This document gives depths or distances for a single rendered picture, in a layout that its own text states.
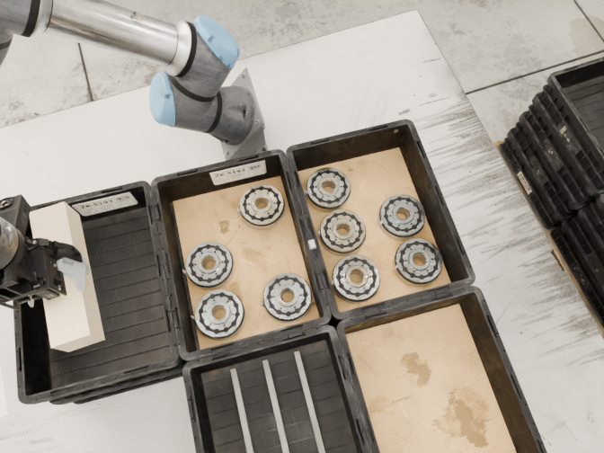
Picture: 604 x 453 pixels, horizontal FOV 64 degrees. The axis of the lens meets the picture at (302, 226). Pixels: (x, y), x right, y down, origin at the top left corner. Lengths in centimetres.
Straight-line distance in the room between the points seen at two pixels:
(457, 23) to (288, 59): 133
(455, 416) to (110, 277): 79
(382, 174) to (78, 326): 73
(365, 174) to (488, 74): 145
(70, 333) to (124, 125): 77
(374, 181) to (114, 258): 62
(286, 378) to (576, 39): 227
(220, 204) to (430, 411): 64
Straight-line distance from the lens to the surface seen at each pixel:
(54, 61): 270
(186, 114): 117
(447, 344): 109
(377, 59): 154
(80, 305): 86
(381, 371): 105
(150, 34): 105
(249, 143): 127
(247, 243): 110
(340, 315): 95
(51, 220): 92
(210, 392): 106
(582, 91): 196
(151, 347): 109
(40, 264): 76
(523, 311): 130
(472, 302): 105
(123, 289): 114
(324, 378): 104
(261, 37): 253
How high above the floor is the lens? 187
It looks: 69 degrees down
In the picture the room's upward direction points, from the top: 1 degrees counter-clockwise
